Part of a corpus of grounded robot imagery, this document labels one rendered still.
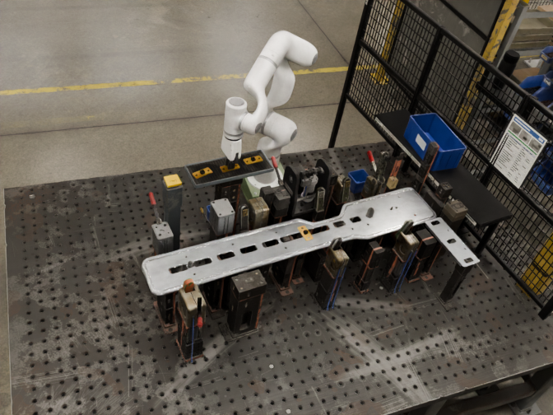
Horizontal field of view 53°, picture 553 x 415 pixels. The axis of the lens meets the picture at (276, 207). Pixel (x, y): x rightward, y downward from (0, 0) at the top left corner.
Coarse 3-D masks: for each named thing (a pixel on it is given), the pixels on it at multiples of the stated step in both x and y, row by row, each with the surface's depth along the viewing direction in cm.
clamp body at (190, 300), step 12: (180, 288) 208; (180, 300) 208; (192, 300) 205; (180, 312) 214; (192, 312) 203; (204, 312) 207; (180, 324) 221; (192, 324) 209; (180, 336) 224; (192, 336) 217; (180, 348) 228; (192, 348) 220; (192, 360) 225
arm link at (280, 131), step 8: (272, 120) 263; (280, 120) 263; (288, 120) 264; (264, 128) 265; (272, 128) 263; (280, 128) 262; (288, 128) 262; (296, 128) 266; (272, 136) 265; (280, 136) 263; (288, 136) 262; (264, 144) 275; (272, 144) 270; (280, 144) 266; (264, 152) 275; (272, 152) 275; (280, 152) 280
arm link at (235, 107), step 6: (228, 102) 220; (234, 102) 220; (240, 102) 220; (246, 102) 222; (228, 108) 219; (234, 108) 218; (240, 108) 218; (246, 108) 221; (228, 114) 221; (234, 114) 220; (240, 114) 220; (228, 120) 223; (234, 120) 221; (240, 120) 220; (228, 126) 224; (234, 126) 223; (228, 132) 226; (234, 132) 226; (240, 132) 227
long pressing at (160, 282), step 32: (416, 192) 275; (288, 224) 247; (320, 224) 250; (352, 224) 252; (384, 224) 255; (416, 224) 259; (160, 256) 224; (192, 256) 227; (256, 256) 231; (288, 256) 234; (160, 288) 214
